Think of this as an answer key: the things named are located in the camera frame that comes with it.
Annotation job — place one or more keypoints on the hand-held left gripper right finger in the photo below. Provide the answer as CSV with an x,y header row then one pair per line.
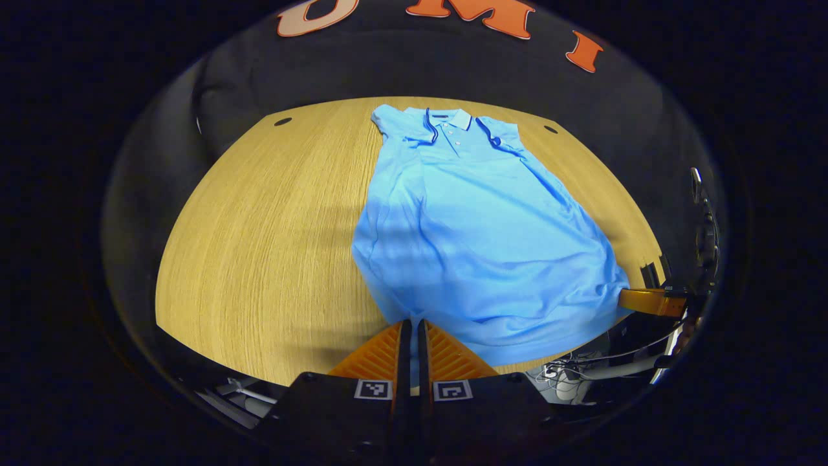
x,y
423,362

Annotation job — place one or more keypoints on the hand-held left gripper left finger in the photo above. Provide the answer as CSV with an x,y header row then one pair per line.
x,y
405,362

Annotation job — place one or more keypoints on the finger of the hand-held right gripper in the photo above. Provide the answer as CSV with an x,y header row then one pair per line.
x,y
647,301

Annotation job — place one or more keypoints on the light blue T-shirt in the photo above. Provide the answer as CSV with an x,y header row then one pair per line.
x,y
479,246

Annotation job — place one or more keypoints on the grey metal table frame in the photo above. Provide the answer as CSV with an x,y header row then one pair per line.
x,y
242,395

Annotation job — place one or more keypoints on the white power strip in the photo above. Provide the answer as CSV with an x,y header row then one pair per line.
x,y
564,385

